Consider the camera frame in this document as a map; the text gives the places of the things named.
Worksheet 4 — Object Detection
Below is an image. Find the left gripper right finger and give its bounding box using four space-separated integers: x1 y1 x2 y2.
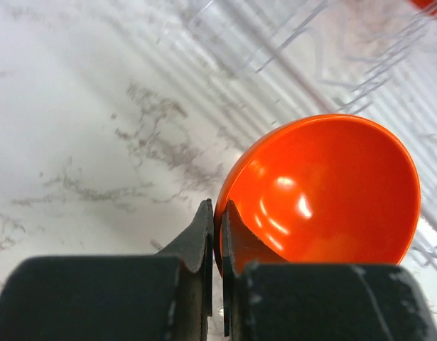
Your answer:
221 202 437 340

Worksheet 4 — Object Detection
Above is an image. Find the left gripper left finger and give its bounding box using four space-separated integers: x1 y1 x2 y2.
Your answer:
0 200 213 340

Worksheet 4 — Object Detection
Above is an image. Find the orange bowl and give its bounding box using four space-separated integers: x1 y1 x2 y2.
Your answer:
409 0 437 20
214 114 421 264

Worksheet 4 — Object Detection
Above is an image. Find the clear wire dish rack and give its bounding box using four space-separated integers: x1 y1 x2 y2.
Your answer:
161 1 437 270

